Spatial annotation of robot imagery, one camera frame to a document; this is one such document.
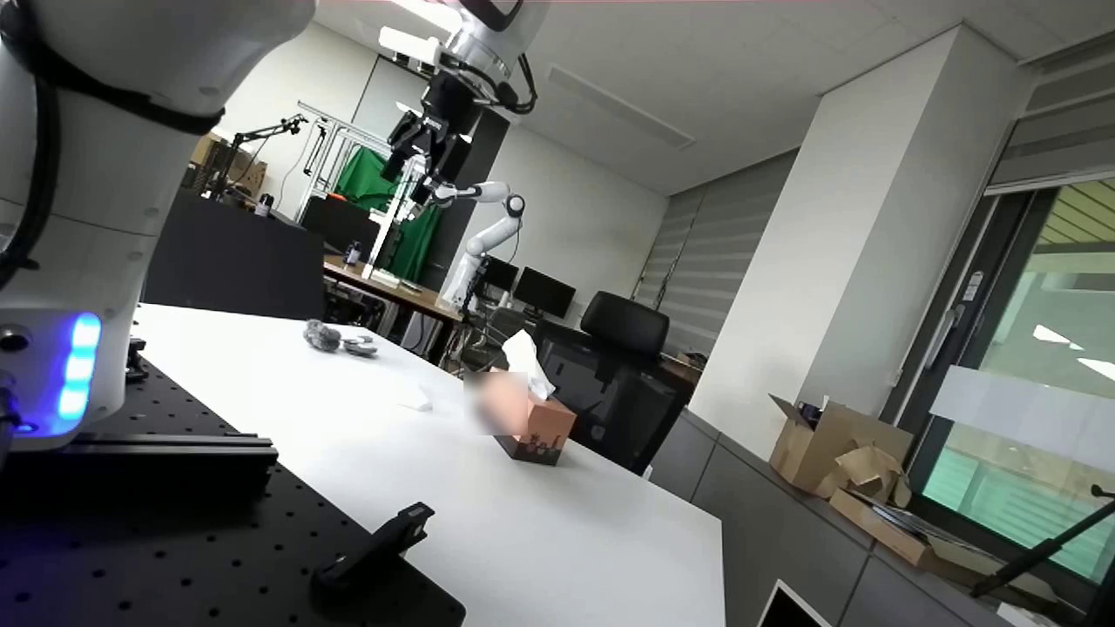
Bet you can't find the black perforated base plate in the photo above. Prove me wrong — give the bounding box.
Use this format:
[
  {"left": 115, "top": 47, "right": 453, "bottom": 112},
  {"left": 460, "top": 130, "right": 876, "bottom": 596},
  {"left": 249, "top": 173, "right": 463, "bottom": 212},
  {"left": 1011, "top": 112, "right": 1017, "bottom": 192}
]
[{"left": 0, "top": 368, "right": 467, "bottom": 627}]

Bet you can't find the black tripod leg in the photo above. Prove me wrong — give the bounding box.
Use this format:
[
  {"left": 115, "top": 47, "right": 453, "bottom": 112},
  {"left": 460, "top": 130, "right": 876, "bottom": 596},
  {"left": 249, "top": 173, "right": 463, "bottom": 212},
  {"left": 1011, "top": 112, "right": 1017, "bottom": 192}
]
[{"left": 969, "top": 486, "right": 1115, "bottom": 598}]

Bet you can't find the black computer monitor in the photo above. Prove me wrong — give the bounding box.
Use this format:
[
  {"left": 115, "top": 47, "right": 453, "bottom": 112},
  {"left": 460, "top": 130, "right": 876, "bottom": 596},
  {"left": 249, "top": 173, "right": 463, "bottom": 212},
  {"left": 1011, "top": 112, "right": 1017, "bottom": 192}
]
[{"left": 512, "top": 269, "right": 575, "bottom": 318}]

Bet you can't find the black clamp on plate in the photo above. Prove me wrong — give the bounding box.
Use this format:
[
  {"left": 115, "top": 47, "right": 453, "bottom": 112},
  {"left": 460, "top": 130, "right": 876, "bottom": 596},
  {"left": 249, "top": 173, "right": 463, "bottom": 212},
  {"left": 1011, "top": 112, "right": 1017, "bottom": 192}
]
[{"left": 312, "top": 503, "right": 435, "bottom": 596}]

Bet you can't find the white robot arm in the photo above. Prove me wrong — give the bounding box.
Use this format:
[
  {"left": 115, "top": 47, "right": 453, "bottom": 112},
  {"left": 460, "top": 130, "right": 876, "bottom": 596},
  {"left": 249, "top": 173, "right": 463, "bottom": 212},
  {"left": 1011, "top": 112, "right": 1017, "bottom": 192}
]
[{"left": 0, "top": 0, "right": 320, "bottom": 454}]

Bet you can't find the black office chair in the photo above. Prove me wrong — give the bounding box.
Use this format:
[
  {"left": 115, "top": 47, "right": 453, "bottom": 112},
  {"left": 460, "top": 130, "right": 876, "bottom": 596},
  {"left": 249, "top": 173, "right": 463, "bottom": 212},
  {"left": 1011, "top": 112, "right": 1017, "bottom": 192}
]
[{"left": 536, "top": 293, "right": 689, "bottom": 474}]

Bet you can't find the black partition panel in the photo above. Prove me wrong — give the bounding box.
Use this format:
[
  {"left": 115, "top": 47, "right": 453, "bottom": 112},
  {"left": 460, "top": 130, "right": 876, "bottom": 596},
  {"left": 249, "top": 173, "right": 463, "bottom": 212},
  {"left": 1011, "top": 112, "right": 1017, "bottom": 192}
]
[{"left": 142, "top": 192, "right": 325, "bottom": 322}]

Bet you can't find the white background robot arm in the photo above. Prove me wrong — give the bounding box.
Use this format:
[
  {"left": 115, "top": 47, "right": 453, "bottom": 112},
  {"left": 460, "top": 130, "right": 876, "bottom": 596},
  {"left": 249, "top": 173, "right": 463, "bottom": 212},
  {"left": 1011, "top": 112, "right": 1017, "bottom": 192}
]
[{"left": 385, "top": 72, "right": 527, "bottom": 310}]

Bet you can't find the grey object on table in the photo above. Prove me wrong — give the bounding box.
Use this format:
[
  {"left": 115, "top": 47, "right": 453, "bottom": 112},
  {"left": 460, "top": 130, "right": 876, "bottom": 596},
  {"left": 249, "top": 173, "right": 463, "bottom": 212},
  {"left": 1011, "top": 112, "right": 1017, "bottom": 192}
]
[{"left": 305, "top": 322, "right": 376, "bottom": 360}]

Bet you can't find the open cardboard box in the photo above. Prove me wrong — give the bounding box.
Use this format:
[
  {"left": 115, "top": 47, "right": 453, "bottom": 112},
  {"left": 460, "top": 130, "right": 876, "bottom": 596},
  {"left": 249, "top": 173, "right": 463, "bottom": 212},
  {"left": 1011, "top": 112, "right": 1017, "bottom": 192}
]
[{"left": 772, "top": 399, "right": 912, "bottom": 505}]

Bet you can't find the green cloth backdrop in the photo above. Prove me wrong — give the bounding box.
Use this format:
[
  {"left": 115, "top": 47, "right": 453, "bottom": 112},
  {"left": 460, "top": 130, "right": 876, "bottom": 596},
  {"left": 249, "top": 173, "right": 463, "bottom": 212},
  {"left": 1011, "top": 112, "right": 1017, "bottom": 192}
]
[{"left": 334, "top": 148, "right": 438, "bottom": 278}]

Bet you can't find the small white tissue piece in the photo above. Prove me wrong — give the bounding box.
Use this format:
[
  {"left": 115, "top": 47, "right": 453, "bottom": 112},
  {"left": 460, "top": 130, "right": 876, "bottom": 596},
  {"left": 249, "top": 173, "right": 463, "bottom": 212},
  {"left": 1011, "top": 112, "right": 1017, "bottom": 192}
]
[{"left": 395, "top": 390, "right": 433, "bottom": 411}]

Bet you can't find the orange tissue box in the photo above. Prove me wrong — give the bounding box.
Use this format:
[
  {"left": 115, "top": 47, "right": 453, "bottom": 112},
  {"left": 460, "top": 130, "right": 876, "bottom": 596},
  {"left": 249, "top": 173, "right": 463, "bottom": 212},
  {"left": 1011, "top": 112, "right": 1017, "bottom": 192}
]
[{"left": 473, "top": 368, "right": 575, "bottom": 467}]

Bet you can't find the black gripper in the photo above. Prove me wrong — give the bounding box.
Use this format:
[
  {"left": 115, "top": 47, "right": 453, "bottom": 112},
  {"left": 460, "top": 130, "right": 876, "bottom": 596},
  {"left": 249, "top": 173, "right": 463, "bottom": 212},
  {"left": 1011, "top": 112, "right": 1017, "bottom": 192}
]
[{"left": 385, "top": 72, "right": 479, "bottom": 183}]

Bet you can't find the grey low cabinet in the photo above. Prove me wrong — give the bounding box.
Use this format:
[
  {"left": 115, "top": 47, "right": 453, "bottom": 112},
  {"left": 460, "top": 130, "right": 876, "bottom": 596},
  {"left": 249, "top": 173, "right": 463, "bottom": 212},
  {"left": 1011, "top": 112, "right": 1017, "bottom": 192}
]
[{"left": 646, "top": 409, "right": 1016, "bottom": 627}]

